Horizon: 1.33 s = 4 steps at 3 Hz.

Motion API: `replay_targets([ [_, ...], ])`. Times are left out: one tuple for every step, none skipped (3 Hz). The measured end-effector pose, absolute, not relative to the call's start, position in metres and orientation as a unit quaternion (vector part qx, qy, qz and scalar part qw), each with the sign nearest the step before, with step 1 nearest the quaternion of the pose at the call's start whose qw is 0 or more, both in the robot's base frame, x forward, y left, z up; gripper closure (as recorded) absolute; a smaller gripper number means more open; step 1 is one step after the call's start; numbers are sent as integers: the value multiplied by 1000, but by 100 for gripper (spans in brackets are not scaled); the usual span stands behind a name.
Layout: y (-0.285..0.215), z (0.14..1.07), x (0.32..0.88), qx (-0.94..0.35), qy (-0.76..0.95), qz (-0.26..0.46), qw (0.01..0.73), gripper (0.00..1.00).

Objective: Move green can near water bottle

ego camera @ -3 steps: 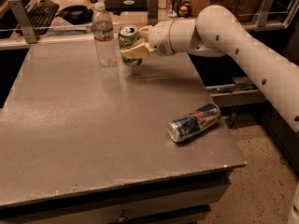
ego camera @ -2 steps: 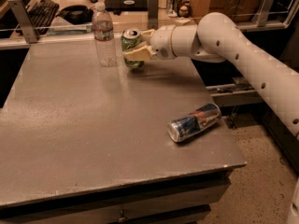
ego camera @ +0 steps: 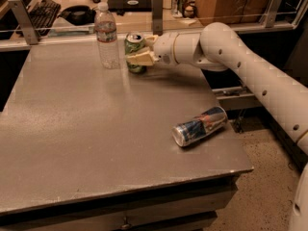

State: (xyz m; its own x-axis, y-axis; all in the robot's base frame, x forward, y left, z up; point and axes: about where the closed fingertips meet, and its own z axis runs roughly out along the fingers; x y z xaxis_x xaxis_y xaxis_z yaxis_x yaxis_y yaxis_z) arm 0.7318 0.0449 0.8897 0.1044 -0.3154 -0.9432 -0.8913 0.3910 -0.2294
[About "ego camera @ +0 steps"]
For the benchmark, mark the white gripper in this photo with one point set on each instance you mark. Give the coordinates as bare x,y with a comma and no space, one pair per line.
164,49

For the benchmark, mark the green soda can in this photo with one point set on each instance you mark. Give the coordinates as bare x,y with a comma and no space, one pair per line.
134,42

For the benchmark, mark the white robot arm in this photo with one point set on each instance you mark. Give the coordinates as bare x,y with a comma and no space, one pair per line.
218,47

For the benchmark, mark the clear plastic water bottle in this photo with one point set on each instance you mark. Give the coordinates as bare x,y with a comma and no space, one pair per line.
106,35

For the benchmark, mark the silver can on desk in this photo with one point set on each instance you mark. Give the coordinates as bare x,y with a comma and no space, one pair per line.
177,7

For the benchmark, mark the blue silver energy drink can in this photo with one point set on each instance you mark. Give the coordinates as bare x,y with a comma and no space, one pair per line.
199,127

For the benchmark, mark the black flat device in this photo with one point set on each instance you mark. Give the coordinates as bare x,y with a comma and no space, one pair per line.
130,5

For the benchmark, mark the small round brown object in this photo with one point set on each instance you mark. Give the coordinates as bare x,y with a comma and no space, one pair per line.
189,11

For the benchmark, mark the black headphones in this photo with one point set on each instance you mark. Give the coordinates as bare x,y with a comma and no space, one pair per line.
78,15

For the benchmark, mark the wooden box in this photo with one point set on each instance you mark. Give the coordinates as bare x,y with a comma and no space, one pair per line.
230,11

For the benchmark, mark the black keyboard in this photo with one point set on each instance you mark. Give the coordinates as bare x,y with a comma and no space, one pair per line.
43,15

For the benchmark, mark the drawer with metal knob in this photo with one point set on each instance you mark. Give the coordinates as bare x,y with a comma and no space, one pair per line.
187,209

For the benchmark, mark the middle metal rail bracket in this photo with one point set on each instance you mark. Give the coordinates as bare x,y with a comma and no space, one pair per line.
157,17

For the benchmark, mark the metal rail bracket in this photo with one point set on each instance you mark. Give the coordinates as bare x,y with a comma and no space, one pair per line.
157,17
24,21
271,13

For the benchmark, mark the right metal rail bracket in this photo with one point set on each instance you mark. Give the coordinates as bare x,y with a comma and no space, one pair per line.
271,13

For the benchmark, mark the left metal rail bracket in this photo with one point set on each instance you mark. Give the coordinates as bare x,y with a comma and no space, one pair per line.
24,21

